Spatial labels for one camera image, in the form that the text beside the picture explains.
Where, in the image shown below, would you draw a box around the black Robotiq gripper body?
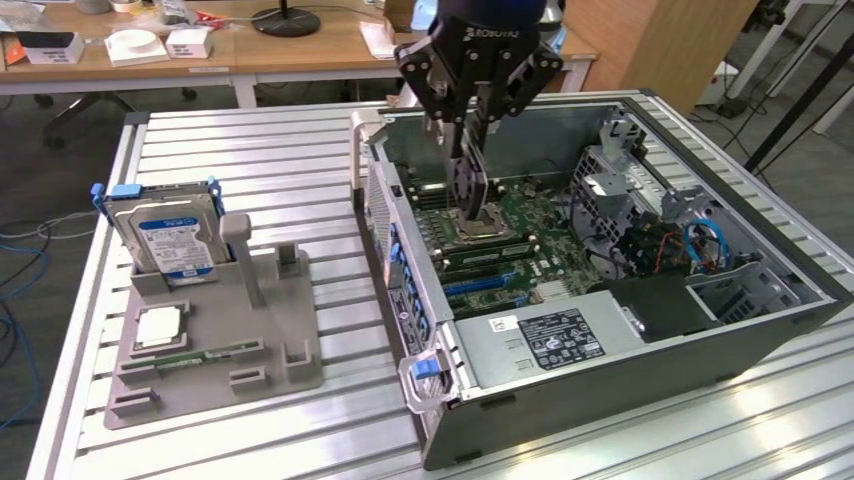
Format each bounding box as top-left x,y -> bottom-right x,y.
425,0 -> 541,95

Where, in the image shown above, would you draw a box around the Nvidia graphics card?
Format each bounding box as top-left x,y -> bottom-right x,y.
442,82 -> 494,222

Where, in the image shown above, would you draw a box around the white papers with red print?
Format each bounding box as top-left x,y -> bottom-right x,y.
357,19 -> 402,62

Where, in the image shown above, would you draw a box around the brown cardboard box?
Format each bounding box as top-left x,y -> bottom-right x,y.
382,0 -> 438,34

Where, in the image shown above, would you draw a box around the wooden cabinet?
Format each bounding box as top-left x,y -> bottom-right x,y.
563,0 -> 761,114

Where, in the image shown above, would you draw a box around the black round lamp base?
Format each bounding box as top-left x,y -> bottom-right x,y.
250,0 -> 321,38

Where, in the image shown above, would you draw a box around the perforated metal drive cage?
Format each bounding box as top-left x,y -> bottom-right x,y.
572,144 -> 672,226

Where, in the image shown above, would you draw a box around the black floor pedal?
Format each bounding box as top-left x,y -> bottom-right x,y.
713,97 -> 753,120

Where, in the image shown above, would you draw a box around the metal CPU socket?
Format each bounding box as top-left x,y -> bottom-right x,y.
446,202 -> 512,246

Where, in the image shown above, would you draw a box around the green motherboard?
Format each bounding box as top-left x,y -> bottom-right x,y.
397,169 -> 605,322

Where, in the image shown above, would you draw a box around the white desk leg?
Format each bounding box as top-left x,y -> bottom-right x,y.
723,0 -> 795,101

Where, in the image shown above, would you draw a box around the installed RAM stick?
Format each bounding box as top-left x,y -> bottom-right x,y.
438,243 -> 538,269

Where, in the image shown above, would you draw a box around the small white box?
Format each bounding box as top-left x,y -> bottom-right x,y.
164,27 -> 214,60

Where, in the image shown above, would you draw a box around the black stand pole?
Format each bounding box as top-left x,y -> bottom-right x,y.
743,0 -> 854,174

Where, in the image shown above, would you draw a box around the blue expansion slot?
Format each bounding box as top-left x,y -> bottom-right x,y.
442,274 -> 520,297

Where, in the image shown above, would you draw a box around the clear plastic bag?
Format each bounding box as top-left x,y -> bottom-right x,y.
142,0 -> 201,26

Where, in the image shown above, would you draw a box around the silver chipset heatsink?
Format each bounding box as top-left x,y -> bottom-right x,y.
532,281 -> 576,302

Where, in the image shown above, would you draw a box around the hard disk with blue caddy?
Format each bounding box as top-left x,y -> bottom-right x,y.
87,175 -> 225,290

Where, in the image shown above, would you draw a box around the black plastic shroud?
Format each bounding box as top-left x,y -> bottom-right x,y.
592,276 -> 727,345

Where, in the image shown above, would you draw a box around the wooden desk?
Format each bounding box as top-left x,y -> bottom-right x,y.
0,0 -> 601,109

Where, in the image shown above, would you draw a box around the metal disk bay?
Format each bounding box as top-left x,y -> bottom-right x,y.
685,260 -> 795,326

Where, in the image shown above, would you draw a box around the black chair base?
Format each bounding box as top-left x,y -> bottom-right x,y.
31,92 -> 134,150

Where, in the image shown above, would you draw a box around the grey power supply unit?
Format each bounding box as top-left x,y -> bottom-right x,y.
452,292 -> 647,390

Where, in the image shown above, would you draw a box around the white box with black top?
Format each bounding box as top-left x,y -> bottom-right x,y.
15,30 -> 86,66

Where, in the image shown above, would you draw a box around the orange box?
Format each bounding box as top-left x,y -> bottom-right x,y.
0,34 -> 27,71

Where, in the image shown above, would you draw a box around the silver CPU chip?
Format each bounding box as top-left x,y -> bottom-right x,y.
131,307 -> 186,350

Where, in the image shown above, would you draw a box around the green RAM stick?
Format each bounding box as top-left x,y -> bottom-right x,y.
122,341 -> 260,374

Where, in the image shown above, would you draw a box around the open black PC case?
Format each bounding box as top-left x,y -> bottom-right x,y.
349,89 -> 854,471

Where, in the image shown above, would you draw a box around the grey parts rack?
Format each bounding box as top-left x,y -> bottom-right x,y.
102,212 -> 326,431

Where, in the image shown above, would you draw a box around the blue disk wire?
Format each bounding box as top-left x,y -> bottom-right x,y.
679,218 -> 735,275

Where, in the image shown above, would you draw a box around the blue floor cable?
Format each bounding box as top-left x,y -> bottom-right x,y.
0,239 -> 53,431

